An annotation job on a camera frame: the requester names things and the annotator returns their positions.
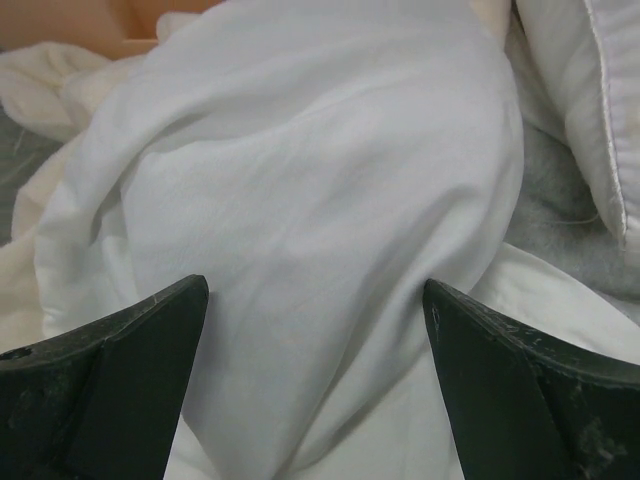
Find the orange plastic file organizer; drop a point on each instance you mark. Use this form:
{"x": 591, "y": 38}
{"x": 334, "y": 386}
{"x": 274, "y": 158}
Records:
{"x": 113, "y": 29}

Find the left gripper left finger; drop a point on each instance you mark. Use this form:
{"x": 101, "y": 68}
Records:
{"x": 103, "y": 401}

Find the white pillow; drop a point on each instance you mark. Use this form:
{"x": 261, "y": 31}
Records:
{"x": 588, "y": 55}

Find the grey pillowcase with cream ruffle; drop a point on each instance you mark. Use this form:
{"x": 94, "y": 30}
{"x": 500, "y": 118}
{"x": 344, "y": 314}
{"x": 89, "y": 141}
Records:
{"x": 316, "y": 162}

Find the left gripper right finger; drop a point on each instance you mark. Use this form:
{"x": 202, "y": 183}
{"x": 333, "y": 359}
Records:
{"x": 524, "y": 404}

